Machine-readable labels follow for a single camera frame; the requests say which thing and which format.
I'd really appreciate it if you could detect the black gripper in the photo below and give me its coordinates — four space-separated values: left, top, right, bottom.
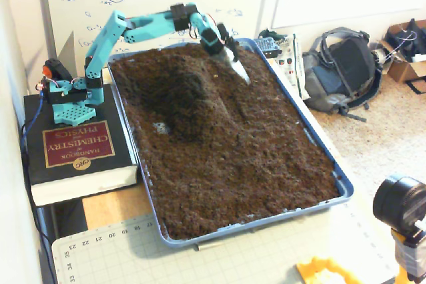
216 23 252 83

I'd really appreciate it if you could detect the brown fibrous soil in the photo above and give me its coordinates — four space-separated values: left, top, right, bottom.
109 41 341 241

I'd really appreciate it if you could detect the black cable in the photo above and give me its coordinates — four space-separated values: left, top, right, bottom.
20 124 59 284

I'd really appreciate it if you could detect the blue cable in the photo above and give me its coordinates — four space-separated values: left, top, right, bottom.
19 92 46 152

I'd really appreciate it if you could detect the black device with perforated top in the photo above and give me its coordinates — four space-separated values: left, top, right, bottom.
254 36 281 58

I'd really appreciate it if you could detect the yellow taped camera stand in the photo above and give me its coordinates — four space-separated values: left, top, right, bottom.
391 229 426 284

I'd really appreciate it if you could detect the black chemistry physics handbook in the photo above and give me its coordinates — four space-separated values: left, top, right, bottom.
22 82 140 208

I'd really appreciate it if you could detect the yellow plastic part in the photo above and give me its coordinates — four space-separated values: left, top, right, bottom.
295 256 362 284

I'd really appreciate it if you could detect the gridded cutting mat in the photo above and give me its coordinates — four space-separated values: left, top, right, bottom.
51 197 400 284

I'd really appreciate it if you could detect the grey metal bar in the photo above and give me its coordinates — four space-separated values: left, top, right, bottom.
194 241 224 252

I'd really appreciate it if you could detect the blue plastic tray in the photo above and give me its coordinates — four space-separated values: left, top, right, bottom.
106 37 354 249

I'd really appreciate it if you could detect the grey backpack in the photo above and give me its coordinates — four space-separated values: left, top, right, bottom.
301 27 383 122

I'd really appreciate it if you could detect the cardboard box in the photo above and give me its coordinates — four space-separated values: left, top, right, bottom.
377 19 426 84

